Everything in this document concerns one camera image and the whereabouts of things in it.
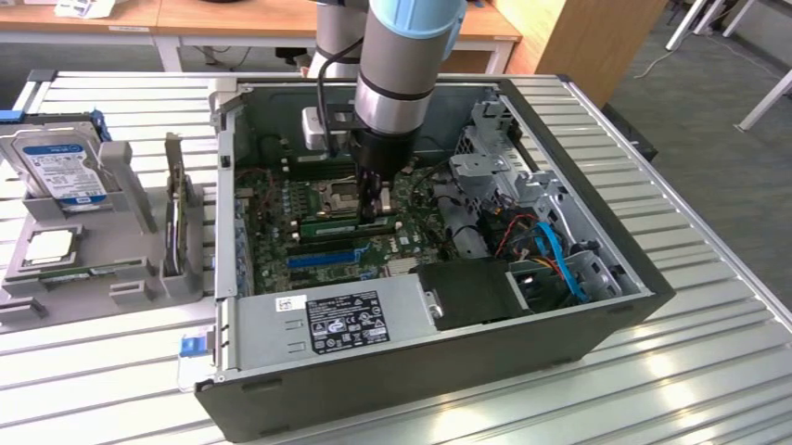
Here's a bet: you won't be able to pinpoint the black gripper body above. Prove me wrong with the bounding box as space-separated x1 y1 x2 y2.
347 128 423 183

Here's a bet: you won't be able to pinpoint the green RAM stick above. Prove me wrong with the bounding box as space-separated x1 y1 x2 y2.
37 265 120 283
297 219 398 239

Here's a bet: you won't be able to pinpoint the CPU socket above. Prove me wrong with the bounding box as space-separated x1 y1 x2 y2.
307 179 362 220

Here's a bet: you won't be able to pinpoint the blue expansion slot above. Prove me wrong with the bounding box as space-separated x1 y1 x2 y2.
285 248 362 271

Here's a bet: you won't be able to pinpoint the green motherboard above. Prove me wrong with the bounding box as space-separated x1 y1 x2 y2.
232 133 448 298

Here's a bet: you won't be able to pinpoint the metal disk bay cage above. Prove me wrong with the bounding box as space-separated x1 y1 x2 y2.
447 95 646 298

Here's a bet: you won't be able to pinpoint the grey power supply with label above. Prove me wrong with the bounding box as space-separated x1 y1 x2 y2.
223 276 444 373

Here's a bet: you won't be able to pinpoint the wooden cabinet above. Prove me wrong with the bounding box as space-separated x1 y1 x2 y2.
504 0 671 109

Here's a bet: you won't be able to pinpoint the grey parts rack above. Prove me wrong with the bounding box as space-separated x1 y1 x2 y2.
0 140 215 322

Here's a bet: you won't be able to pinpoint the blue plastic clip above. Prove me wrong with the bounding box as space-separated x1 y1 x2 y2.
176 335 207 359

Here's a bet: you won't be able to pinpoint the black open PC case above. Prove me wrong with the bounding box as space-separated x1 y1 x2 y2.
192 76 677 444

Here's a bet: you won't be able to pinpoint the hard disk blue label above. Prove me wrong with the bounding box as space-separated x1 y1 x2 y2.
0 127 110 215

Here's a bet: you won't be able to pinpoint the silver CPU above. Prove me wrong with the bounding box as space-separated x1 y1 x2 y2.
18 229 82 269

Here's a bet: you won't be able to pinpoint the white papers on desk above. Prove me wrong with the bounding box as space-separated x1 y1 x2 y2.
50 0 117 19

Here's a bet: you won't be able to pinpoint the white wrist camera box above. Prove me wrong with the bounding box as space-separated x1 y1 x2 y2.
299 106 348 152

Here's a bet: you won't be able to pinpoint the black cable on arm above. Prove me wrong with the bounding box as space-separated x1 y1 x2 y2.
314 40 367 157

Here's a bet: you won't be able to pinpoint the blue flat wire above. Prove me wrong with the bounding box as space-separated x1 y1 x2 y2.
534 221 585 305

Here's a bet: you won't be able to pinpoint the graphics card metal bracket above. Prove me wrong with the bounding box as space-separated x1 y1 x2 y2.
160 131 208 280

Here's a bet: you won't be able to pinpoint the wooden desk white frame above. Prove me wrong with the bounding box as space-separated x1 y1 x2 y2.
0 0 525 73

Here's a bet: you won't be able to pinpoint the blue disk carrier bracket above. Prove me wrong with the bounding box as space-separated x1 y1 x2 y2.
86 108 113 144

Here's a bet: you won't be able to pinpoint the white floor cable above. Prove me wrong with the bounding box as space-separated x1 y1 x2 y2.
631 27 699 80

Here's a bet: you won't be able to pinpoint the white table frame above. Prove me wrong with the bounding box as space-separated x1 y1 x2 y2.
733 69 792 133

